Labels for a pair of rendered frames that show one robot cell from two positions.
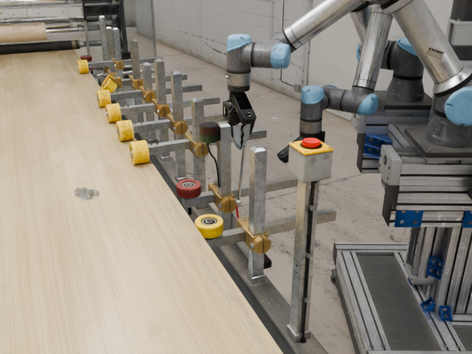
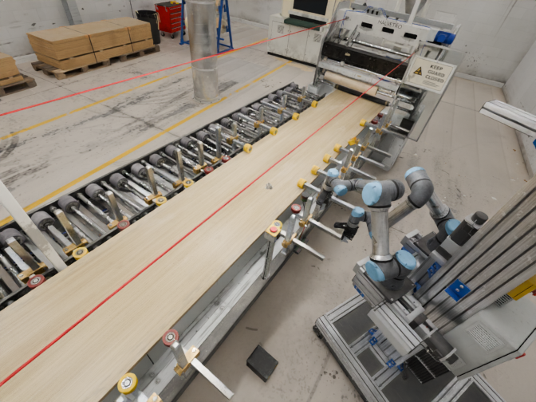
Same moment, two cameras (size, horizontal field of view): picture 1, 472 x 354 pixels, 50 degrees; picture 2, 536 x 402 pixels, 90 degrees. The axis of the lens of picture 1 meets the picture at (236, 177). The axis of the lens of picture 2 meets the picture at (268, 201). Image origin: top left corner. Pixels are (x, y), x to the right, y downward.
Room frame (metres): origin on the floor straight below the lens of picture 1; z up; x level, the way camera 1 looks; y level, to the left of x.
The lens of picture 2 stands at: (0.34, -0.93, 2.43)
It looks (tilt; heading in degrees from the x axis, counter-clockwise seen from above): 44 degrees down; 53
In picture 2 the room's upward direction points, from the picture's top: 8 degrees clockwise
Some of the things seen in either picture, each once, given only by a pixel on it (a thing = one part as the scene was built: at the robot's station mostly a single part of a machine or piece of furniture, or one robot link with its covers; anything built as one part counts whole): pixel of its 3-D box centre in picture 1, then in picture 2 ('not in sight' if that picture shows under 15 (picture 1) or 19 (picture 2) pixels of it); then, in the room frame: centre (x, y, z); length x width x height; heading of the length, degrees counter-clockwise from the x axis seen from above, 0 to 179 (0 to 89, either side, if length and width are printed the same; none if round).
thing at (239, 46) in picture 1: (239, 53); (332, 177); (1.57, -0.01, 1.31); 0.09 x 0.08 x 0.11; 75
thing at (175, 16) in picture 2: not in sight; (171, 20); (3.06, 8.46, 0.41); 0.76 x 0.48 x 0.81; 36
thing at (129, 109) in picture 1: (167, 105); (350, 167); (2.22, 0.31, 0.95); 0.50 x 0.04 x 0.04; 113
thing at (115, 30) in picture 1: (119, 67); (377, 131); (3.09, 0.72, 0.92); 0.04 x 0.04 x 0.48; 23
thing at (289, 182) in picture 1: (244, 191); (316, 224); (1.54, -0.03, 0.84); 0.43 x 0.03 x 0.04; 113
